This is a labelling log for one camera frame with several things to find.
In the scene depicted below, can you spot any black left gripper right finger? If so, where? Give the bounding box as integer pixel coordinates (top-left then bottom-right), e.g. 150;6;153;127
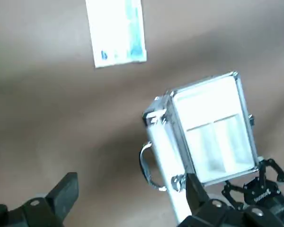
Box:
178;173;284;227

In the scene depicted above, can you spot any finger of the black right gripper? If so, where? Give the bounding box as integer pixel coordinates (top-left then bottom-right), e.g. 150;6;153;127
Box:
257;157;284;184
222;181;247;211

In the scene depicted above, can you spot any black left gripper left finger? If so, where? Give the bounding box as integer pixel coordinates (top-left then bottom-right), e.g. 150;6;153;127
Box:
0;172;79;227

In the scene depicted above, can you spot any silver aluminium first-aid case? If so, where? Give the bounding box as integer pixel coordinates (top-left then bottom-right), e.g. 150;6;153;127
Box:
142;71;260;224

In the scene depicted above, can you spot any white partition tray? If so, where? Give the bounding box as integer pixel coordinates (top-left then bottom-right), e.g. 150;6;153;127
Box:
174;78;255;183

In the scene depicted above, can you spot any blue white mask packet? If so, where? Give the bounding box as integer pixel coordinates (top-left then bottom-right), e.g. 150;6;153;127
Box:
85;0;147;69

